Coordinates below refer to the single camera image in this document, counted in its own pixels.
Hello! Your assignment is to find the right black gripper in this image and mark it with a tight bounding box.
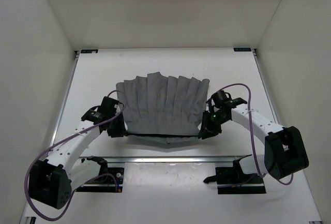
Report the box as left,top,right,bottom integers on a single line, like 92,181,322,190
199,110,230,140

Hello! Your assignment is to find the grey pleated skirt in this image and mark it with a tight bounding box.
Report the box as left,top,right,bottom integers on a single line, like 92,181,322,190
116,72,209,144

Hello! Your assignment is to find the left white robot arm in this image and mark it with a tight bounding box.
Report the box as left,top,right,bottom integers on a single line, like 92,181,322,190
24,103,125,210

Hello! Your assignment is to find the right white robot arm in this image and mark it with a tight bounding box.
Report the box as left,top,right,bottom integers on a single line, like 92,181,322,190
198,98,309,183

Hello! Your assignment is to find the right blue corner label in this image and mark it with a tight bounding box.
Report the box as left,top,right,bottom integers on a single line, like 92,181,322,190
233,47,252,52

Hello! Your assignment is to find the blue corner label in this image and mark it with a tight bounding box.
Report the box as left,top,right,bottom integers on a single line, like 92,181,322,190
80,49,98,54
233,47,252,52

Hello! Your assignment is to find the left blue corner label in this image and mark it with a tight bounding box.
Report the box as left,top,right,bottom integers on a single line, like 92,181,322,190
80,49,98,54

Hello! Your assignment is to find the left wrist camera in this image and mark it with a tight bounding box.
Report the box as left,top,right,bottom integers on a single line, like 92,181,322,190
98,96,119,119

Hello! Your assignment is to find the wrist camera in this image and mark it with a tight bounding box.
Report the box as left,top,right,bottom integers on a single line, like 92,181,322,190
211,90,232,108
98,96,119,119

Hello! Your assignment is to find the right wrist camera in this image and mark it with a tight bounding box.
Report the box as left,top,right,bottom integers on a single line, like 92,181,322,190
211,90,232,108

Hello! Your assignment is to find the aluminium front rail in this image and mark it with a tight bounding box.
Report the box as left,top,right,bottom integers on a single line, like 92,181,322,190
103,156,241,165

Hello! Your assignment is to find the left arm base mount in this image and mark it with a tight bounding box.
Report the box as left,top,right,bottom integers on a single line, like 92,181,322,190
76,163,125,193

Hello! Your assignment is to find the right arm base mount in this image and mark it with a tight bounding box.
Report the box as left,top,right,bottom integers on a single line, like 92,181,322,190
203,167,266,195

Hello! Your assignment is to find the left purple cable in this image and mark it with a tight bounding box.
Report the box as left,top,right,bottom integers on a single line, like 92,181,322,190
24,89,129,214

